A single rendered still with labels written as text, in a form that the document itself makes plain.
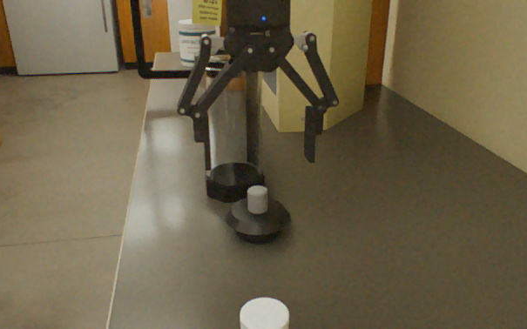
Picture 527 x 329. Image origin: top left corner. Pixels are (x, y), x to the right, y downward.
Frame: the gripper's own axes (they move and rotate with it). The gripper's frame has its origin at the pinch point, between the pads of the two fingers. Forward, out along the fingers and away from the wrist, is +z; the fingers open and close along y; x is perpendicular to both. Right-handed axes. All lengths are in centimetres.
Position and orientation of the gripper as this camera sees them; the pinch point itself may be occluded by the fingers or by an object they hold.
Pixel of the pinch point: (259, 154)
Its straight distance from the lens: 61.2
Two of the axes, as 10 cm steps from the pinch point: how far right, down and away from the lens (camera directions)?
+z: 0.0, 9.1, 4.1
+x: 1.7, 4.0, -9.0
